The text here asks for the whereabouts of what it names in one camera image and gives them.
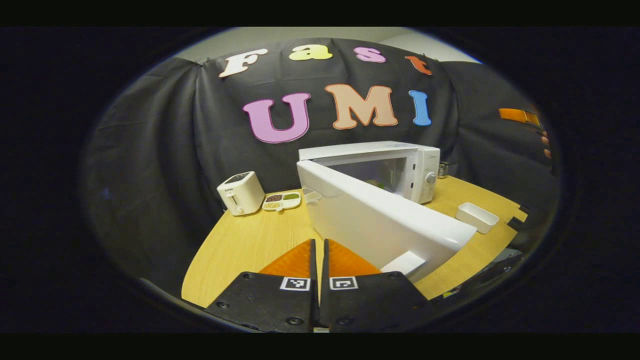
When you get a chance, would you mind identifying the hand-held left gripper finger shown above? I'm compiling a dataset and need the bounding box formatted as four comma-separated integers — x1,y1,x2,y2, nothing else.
205,238,320,333
320,238,436,333

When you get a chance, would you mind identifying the small white seasoning dish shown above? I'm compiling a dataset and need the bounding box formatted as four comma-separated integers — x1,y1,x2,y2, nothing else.
261,191,302,212

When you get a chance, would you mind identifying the white microwave oven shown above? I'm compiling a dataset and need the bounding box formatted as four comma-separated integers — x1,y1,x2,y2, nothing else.
296,141,478,283

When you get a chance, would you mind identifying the white rectangular tray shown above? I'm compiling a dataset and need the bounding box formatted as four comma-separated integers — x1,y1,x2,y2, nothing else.
455,202,500,234

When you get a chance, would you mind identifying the black backdrop cloth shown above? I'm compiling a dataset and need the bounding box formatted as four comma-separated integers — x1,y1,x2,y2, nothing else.
82,37,561,296

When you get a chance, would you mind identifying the white toaster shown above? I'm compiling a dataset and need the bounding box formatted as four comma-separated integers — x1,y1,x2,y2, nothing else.
216,171,266,217

